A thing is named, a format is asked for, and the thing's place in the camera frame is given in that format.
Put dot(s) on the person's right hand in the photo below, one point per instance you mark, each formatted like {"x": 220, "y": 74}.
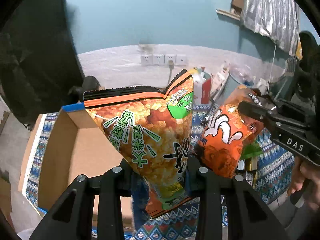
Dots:
{"x": 302, "y": 171}

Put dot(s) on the red white paper bag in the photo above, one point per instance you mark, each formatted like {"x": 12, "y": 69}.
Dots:
{"x": 202, "y": 85}

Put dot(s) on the rice cracker snack bag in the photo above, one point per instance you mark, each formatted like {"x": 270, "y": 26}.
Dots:
{"x": 151, "y": 129}

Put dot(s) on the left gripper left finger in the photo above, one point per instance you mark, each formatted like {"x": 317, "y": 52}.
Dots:
{"x": 71, "y": 215}

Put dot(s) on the white wall socket strip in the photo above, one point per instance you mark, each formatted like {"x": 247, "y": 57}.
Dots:
{"x": 162, "y": 59}

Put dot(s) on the orange cheetos snack bag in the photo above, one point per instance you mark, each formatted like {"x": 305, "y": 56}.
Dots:
{"x": 227, "y": 132}

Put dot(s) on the white electric kettle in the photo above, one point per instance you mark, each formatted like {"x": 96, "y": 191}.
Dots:
{"x": 262, "y": 86}

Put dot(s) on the blue cardboard box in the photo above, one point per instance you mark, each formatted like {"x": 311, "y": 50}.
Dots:
{"x": 76, "y": 146}

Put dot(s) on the white paper shopping bag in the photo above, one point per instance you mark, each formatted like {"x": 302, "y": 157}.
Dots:
{"x": 219, "y": 80}

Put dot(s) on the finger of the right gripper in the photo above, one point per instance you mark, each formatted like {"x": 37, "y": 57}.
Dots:
{"x": 259, "y": 99}
{"x": 256, "y": 112}

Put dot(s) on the green snack bag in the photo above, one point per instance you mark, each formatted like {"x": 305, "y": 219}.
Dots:
{"x": 251, "y": 150}

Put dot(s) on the black cylindrical speaker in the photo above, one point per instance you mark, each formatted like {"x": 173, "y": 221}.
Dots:
{"x": 90, "y": 83}

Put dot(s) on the black office chair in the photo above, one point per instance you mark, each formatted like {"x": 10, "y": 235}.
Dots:
{"x": 299, "y": 82}

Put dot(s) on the black hanging cloth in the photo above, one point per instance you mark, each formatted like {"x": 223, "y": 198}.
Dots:
{"x": 40, "y": 70}

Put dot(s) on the wooden window sill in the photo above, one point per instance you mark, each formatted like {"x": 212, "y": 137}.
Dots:
{"x": 228, "y": 14}

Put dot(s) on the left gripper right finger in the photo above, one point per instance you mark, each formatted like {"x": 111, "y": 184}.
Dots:
{"x": 248, "y": 216}

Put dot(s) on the blue patterned tablecloth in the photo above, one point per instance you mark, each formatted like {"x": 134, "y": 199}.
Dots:
{"x": 271, "y": 179}

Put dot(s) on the light blue trash bin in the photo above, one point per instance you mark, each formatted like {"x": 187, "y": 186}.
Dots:
{"x": 237, "y": 82}

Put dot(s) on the silver foil curtain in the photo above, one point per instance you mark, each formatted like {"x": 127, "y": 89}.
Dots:
{"x": 275, "y": 19}

